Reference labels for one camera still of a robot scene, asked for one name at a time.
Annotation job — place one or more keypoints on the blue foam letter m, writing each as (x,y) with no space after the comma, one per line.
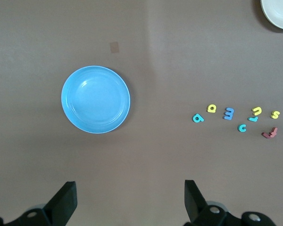
(231,113)

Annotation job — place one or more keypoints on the yellow foam letter u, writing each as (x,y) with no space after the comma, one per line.
(259,110)

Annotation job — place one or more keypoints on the brown tape patch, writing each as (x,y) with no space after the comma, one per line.
(114,47)

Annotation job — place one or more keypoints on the blue plate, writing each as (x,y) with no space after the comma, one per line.
(95,100)

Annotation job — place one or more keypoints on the cream white plate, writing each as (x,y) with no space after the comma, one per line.
(279,13)

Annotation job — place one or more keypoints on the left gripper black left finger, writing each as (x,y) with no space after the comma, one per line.
(59,207)

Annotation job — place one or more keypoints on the yellow foam letter s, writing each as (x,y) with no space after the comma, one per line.
(276,114)

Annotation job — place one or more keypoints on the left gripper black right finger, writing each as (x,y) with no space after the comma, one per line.
(195,207)

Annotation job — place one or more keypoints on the yellow foam letter a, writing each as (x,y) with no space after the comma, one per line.
(208,110)

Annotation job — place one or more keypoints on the teal foam letter c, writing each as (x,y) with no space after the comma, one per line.
(239,128)

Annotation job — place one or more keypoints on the red foam letter f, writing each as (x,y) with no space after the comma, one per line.
(273,133)

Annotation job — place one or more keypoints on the teal foam letter a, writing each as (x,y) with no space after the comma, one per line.
(201,119)

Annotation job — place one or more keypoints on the teal foam letter r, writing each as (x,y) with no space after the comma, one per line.
(252,119)

